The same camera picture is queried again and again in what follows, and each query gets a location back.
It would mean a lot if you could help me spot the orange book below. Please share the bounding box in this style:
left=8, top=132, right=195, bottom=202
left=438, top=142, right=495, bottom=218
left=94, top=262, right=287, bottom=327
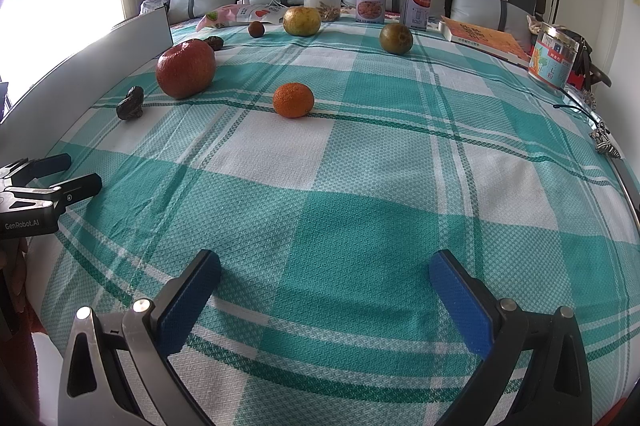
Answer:
left=438, top=16, right=532, bottom=66

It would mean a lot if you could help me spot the red apple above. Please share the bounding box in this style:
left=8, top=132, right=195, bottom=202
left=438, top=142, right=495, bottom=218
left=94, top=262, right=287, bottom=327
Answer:
left=156, top=38, right=217, bottom=100

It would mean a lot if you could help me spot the pink snack bag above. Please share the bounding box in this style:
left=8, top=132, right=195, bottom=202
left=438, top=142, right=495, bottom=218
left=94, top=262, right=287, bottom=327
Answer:
left=196, top=3, right=285, bottom=31

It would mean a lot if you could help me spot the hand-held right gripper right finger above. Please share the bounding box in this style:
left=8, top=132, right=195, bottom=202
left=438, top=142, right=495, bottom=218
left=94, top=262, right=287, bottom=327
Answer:
left=428, top=249, right=593, bottom=426

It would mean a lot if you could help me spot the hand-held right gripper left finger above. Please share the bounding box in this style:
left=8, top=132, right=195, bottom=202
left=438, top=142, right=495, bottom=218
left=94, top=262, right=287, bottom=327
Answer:
left=57, top=249, right=222, bottom=426

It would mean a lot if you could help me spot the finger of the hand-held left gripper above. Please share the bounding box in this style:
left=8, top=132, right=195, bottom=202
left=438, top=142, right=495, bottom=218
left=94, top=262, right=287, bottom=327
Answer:
left=0, top=173, right=103, bottom=208
left=0, top=153, right=72, bottom=189

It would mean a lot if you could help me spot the silver can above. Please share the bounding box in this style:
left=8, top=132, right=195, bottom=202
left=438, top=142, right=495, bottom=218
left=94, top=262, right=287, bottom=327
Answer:
left=402, top=0, right=433, bottom=30

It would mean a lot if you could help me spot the green plaid bedsheet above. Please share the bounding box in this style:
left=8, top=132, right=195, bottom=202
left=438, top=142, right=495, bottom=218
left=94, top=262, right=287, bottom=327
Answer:
left=42, top=13, right=640, bottom=426

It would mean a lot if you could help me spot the clear jar with orange label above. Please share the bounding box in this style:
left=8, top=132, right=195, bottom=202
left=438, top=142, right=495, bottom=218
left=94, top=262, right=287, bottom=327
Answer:
left=528, top=23, right=581, bottom=89

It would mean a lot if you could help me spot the orange mandarin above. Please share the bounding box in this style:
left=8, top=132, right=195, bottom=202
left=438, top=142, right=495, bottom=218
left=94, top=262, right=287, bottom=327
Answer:
left=273, top=82, right=315, bottom=119

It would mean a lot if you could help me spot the yellow onion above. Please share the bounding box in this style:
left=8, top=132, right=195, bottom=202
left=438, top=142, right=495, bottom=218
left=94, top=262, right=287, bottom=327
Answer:
left=379, top=23, right=414, bottom=55

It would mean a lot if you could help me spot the white cardboard box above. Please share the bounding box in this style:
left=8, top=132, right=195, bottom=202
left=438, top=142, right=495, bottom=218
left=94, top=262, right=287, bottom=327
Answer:
left=0, top=3, right=173, bottom=157

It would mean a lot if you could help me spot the dark bag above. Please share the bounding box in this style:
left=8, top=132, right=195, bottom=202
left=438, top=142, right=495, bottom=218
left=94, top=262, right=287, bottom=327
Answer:
left=550, top=24, right=612, bottom=91

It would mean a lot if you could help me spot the silver keychain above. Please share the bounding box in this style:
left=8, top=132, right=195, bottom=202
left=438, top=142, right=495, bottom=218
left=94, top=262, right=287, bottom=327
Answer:
left=590, top=121, right=621, bottom=159

